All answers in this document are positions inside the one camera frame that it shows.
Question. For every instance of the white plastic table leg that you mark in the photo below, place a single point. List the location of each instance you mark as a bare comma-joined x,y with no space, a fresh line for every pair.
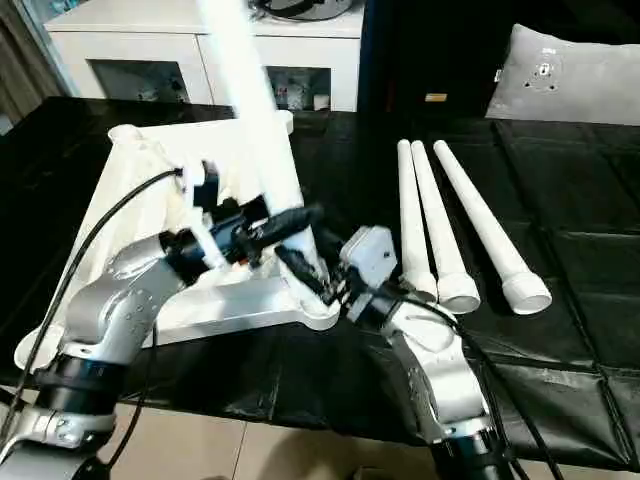
412,225
440,225
480,215
245,85

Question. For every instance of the white glass-door cabinet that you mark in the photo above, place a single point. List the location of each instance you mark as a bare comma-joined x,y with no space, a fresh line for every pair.
150,45

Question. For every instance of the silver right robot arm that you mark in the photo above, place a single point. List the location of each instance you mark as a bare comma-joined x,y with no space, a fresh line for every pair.
445,360

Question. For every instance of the black case with gold label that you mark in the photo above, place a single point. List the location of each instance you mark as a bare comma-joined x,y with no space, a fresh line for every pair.
435,50

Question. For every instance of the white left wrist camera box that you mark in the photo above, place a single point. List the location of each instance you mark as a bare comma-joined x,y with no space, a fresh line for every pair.
200,190

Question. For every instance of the brown curtain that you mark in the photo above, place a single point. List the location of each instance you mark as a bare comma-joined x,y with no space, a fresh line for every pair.
25,65

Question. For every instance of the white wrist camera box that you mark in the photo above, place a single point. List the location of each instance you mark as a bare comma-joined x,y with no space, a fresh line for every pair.
200,190
370,255

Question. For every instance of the black mat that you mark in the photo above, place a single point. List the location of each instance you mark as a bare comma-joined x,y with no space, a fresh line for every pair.
550,225

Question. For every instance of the white plastic table top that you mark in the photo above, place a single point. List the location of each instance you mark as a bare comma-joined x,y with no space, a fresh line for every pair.
150,210

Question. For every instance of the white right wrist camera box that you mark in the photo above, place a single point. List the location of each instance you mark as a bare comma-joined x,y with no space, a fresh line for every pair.
370,255

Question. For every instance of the grey pillow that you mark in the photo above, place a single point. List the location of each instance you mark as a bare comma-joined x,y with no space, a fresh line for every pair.
570,75

